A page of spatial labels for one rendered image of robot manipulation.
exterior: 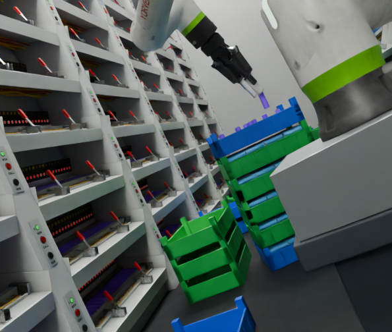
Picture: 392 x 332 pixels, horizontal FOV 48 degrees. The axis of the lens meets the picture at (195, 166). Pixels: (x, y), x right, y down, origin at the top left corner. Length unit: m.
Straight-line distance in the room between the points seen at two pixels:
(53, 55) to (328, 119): 1.36
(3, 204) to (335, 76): 0.81
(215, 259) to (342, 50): 0.95
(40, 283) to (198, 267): 0.55
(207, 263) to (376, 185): 0.96
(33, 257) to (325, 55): 0.80
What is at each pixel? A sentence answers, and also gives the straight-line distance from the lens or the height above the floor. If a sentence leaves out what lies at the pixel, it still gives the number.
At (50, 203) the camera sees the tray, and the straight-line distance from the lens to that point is 1.27.
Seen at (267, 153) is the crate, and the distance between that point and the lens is 1.43.
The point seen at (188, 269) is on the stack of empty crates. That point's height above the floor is 0.11.
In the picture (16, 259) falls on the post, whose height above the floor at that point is 0.39.
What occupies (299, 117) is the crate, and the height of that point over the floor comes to 0.41.
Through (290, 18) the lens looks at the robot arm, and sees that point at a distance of 0.69.
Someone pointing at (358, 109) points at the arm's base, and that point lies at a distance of 0.66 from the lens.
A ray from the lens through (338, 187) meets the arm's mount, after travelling 0.59.
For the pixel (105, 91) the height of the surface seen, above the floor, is 0.86.
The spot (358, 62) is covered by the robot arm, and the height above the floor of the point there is 0.46.
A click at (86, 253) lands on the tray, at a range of 1.38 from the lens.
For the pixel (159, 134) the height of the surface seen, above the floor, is 0.63.
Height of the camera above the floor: 0.44
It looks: 1 degrees down
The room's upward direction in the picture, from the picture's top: 25 degrees counter-clockwise
